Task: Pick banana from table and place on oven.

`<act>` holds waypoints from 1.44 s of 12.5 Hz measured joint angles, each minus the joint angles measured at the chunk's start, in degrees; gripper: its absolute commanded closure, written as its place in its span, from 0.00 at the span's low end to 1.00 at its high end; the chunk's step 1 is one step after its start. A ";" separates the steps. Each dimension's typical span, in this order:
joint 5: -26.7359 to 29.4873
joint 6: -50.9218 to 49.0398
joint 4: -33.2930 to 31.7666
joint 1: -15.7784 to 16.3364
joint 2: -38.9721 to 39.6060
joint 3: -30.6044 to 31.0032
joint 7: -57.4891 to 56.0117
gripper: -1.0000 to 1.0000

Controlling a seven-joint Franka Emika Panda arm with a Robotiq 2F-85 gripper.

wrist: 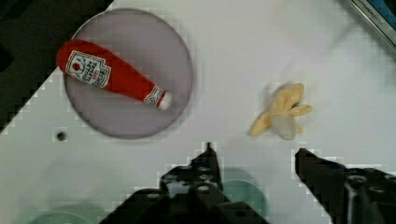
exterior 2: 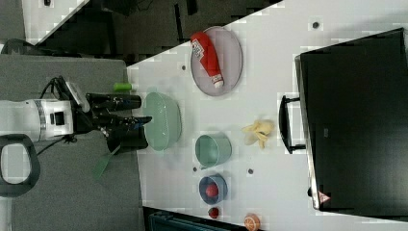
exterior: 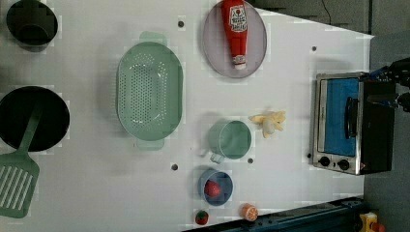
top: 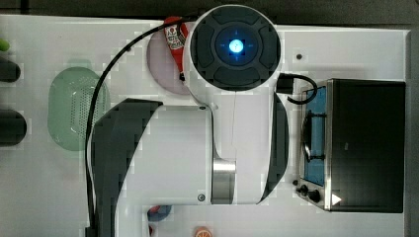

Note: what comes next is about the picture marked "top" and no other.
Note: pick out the orange slice toy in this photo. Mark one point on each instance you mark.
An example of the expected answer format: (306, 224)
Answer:
(202, 232)

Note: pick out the black cylinder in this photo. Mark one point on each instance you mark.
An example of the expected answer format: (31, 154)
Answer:
(13, 128)
(9, 71)

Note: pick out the black cylinder lower left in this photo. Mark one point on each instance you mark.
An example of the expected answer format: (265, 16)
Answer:
(13, 128)

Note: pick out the green perforated basket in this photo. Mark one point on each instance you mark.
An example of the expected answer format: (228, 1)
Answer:
(69, 99)

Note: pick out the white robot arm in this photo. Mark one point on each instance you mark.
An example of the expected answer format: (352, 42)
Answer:
(230, 147)

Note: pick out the green object at edge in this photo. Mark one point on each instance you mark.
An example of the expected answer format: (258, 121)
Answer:
(4, 45)

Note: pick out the black steel toaster oven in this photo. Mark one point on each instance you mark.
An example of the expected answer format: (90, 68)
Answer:
(352, 146)

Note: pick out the black cylinder upper left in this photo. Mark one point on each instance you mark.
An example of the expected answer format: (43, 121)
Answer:
(9, 71)

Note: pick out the blue bowl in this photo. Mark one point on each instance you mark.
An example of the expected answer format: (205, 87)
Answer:
(158, 212)

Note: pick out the red ketchup bottle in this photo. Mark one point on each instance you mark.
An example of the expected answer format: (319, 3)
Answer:
(175, 36)

